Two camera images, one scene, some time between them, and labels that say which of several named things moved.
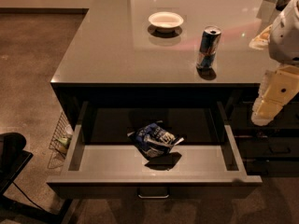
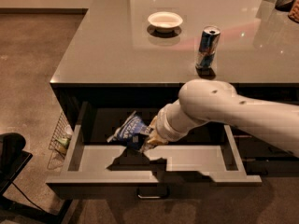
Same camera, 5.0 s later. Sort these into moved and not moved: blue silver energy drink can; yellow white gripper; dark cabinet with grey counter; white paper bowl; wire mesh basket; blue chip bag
Moved: blue chip bag; yellow white gripper
Not moved: wire mesh basket; blue silver energy drink can; dark cabinet with grey counter; white paper bowl
